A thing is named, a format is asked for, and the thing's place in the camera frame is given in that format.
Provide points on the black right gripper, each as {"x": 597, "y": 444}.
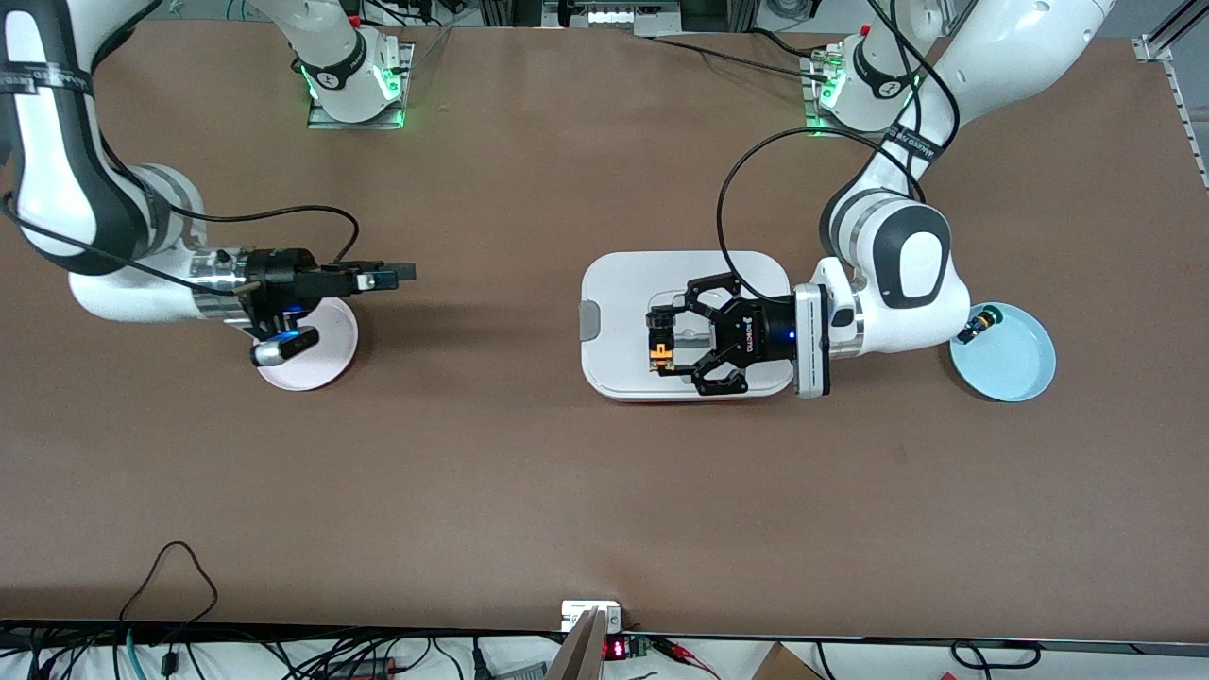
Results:
{"x": 283, "y": 280}

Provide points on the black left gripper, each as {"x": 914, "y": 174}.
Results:
{"x": 758, "y": 336}

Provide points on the orange and black switch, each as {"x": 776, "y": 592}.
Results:
{"x": 661, "y": 348}

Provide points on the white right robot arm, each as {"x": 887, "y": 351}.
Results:
{"x": 47, "y": 142}

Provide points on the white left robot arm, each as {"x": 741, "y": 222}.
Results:
{"x": 1001, "y": 57}

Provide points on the pale pink plate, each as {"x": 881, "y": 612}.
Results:
{"x": 326, "y": 364}

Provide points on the light blue plate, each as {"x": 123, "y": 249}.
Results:
{"x": 1011, "y": 364}

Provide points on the small white outlet box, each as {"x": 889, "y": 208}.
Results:
{"x": 576, "y": 614}

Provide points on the red clip leads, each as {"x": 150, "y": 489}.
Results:
{"x": 680, "y": 650}

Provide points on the red LED display module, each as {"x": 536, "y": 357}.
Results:
{"x": 616, "y": 649}

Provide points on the white LED light bar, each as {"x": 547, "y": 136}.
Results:
{"x": 614, "y": 14}

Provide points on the brown cardboard piece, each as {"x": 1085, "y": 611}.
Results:
{"x": 784, "y": 666}

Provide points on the grey wooden bar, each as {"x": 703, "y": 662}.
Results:
{"x": 581, "y": 656}

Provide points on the grey power strip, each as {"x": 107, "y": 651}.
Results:
{"x": 519, "y": 672}

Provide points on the black power adapter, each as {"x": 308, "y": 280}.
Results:
{"x": 359, "y": 669}

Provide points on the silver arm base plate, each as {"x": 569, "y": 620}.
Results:
{"x": 850, "y": 134}
{"x": 359, "y": 125}

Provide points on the green and black switch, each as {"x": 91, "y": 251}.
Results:
{"x": 980, "y": 324}

